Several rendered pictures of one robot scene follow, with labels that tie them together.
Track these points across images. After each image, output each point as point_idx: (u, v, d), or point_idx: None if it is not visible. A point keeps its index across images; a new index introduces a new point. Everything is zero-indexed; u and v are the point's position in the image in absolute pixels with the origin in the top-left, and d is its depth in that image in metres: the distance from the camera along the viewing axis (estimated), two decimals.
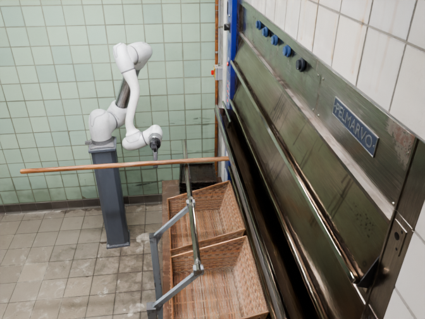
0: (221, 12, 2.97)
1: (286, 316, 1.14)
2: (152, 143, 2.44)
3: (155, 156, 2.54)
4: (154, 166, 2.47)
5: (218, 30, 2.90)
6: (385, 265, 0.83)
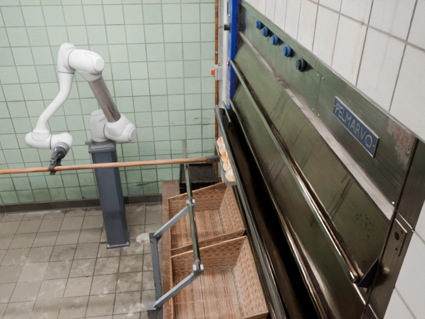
0: (221, 12, 2.97)
1: (286, 316, 1.14)
2: (50, 163, 2.33)
3: (56, 163, 2.40)
4: (51, 172, 2.31)
5: (218, 30, 2.90)
6: (385, 265, 0.83)
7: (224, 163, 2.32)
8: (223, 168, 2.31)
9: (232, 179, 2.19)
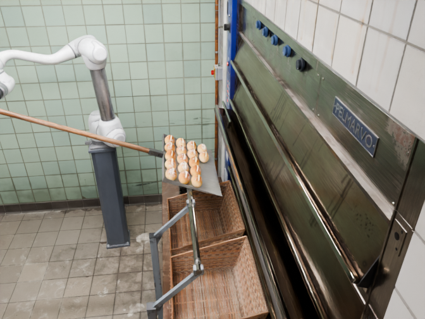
0: (221, 12, 2.97)
1: (286, 316, 1.14)
2: None
3: None
4: None
5: (218, 30, 2.90)
6: (385, 265, 0.83)
7: (167, 160, 2.27)
8: (165, 165, 2.25)
9: (171, 178, 2.14)
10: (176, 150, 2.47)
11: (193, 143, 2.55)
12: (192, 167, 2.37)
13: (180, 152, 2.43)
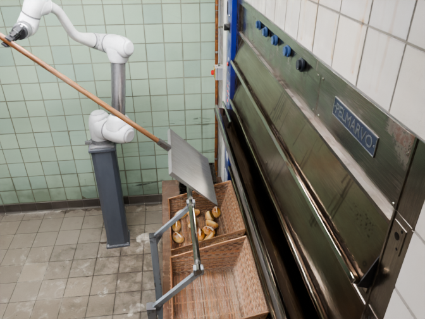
0: (221, 12, 2.97)
1: (286, 316, 1.14)
2: (9, 34, 1.93)
3: None
4: (4, 43, 1.91)
5: (218, 30, 2.90)
6: (385, 265, 0.83)
7: None
8: None
9: None
10: (208, 213, 2.80)
11: (216, 210, 2.85)
12: (199, 240, 2.63)
13: (207, 212, 2.86)
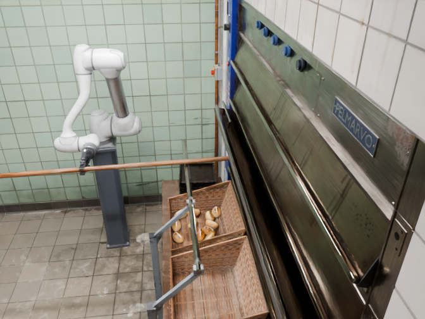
0: (221, 12, 2.97)
1: (286, 316, 1.14)
2: (81, 164, 2.35)
3: (85, 164, 2.42)
4: (81, 173, 2.33)
5: (218, 30, 2.90)
6: (385, 265, 0.83)
7: None
8: None
9: None
10: (208, 213, 2.80)
11: (216, 210, 2.85)
12: (199, 240, 2.63)
13: (207, 212, 2.86)
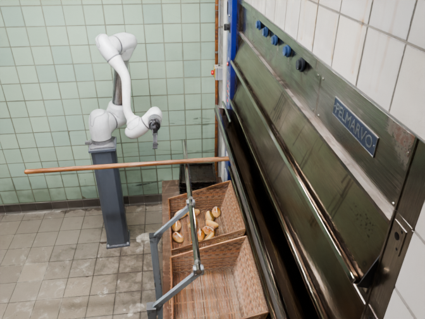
0: (221, 12, 2.97)
1: (286, 316, 1.14)
2: (151, 124, 2.36)
3: (154, 137, 2.46)
4: (153, 147, 2.39)
5: (218, 30, 2.90)
6: (385, 265, 0.83)
7: None
8: None
9: None
10: (208, 213, 2.80)
11: (216, 210, 2.85)
12: (199, 240, 2.63)
13: (207, 212, 2.86)
